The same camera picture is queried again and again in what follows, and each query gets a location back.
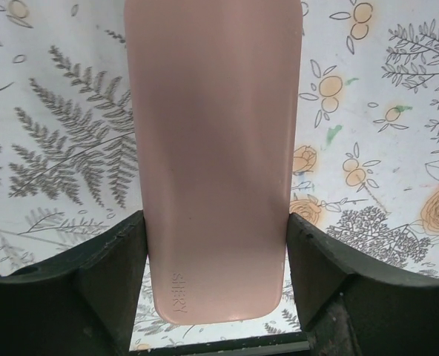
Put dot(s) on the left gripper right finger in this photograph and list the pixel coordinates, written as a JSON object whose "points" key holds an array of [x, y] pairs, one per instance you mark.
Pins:
{"points": [[349, 303]]}

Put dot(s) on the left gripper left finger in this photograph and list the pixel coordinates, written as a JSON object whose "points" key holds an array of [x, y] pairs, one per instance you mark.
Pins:
{"points": [[80, 302]]}

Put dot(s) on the pink glasses case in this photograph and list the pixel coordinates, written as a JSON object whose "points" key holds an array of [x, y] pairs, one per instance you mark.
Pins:
{"points": [[214, 88]]}

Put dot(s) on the floral patterned table mat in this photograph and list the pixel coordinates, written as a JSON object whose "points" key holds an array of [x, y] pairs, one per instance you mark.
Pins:
{"points": [[365, 167]]}

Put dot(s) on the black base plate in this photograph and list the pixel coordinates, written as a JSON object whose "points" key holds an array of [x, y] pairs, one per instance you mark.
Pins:
{"points": [[294, 343]]}

